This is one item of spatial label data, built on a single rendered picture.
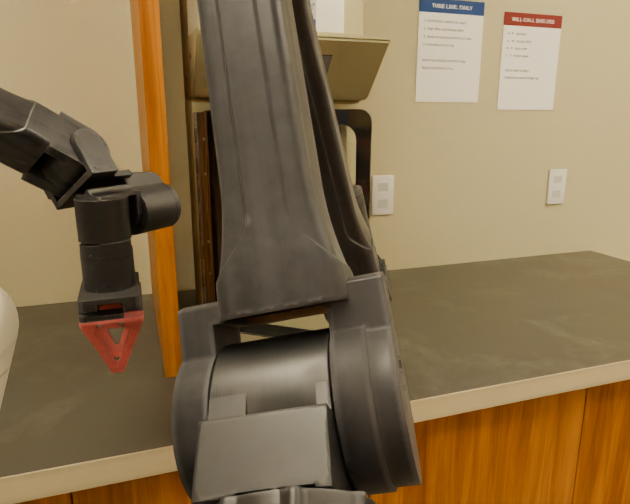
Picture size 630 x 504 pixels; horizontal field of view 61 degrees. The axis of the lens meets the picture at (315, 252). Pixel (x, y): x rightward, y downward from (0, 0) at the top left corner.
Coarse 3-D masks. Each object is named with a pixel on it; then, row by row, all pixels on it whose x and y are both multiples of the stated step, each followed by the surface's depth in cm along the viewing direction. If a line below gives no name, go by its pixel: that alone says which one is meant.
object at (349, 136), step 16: (208, 112) 91; (336, 112) 84; (352, 112) 83; (208, 128) 92; (352, 128) 83; (368, 128) 82; (208, 144) 92; (352, 144) 84; (368, 144) 83; (352, 160) 84; (368, 160) 84; (352, 176) 85; (368, 176) 84; (368, 192) 85; (368, 208) 85; (288, 320) 95; (304, 320) 94; (320, 320) 93; (272, 336) 97
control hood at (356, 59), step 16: (192, 32) 84; (320, 32) 86; (192, 48) 86; (336, 48) 88; (352, 48) 89; (368, 48) 90; (384, 48) 91; (192, 64) 87; (336, 64) 91; (352, 64) 92; (368, 64) 93; (192, 80) 89; (336, 80) 94; (352, 80) 95; (368, 80) 96; (208, 96) 91; (336, 96) 98; (352, 96) 98
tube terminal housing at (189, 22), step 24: (192, 0) 89; (360, 0) 98; (192, 24) 90; (360, 24) 99; (192, 96) 92; (192, 120) 93; (192, 144) 96; (192, 168) 99; (192, 192) 102; (192, 216) 106; (240, 336) 105
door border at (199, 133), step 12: (204, 120) 92; (204, 132) 92; (204, 144) 93; (204, 156) 93; (204, 168) 94; (204, 180) 94; (204, 192) 95; (204, 204) 95; (204, 216) 96; (204, 228) 96; (204, 240) 97; (204, 252) 98; (204, 276) 99
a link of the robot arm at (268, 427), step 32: (224, 352) 26; (256, 352) 25; (288, 352) 24; (320, 352) 24; (224, 384) 24; (256, 384) 23; (288, 384) 23; (320, 384) 23; (224, 416) 23; (256, 416) 21; (288, 416) 21; (320, 416) 21; (224, 448) 21; (256, 448) 21; (288, 448) 20; (320, 448) 20; (224, 480) 20; (256, 480) 20; (288, 480) 20; (320, 480) 19
